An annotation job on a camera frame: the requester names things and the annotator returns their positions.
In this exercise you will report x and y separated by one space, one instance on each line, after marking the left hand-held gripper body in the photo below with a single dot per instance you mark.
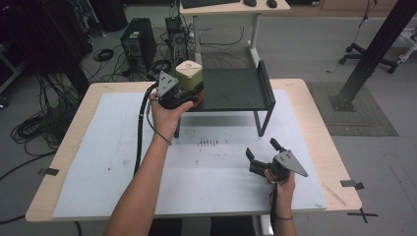
168 90

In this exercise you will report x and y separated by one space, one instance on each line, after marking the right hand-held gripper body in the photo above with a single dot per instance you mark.
288 164

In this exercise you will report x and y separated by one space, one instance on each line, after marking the beige cardboard box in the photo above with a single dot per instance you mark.
190 74

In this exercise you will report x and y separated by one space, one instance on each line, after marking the black metal shelf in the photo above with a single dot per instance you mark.
229 91

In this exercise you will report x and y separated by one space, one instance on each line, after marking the person's right hand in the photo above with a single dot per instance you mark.
284 193

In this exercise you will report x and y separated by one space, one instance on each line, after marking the person's left hand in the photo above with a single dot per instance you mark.
164 121

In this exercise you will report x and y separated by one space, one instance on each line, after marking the small black computer tower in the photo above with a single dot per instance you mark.
177 39

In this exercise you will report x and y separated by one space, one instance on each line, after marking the large black computer tower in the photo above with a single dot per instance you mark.
139 42

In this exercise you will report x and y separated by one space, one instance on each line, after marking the black tape strip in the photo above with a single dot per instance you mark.
351 184
49 171

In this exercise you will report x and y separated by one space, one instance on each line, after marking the grey floor mat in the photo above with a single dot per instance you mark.
360 121

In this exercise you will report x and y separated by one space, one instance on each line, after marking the light wooden desk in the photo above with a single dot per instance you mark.
229 9

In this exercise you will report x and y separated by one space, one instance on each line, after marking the black keyboard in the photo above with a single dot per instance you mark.
209 2

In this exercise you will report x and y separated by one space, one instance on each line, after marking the white table mat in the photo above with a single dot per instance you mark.
98 164

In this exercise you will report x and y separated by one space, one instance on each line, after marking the black computer mouse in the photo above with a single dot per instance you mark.
250 2

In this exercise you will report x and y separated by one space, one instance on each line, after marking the black chair base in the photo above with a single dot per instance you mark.
367 57

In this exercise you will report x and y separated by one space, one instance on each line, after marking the black curtain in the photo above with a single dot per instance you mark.
39 39

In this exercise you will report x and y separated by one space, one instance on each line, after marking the black metal post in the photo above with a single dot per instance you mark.
370 55

